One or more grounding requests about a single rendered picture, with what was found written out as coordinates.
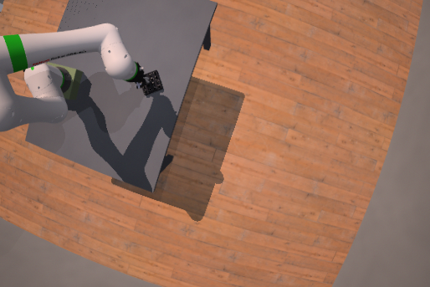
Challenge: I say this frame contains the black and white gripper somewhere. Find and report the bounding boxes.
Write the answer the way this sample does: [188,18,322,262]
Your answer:
[135,70,150,89]

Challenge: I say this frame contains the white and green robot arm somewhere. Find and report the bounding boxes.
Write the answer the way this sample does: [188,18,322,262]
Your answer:
[0,23,144,132]

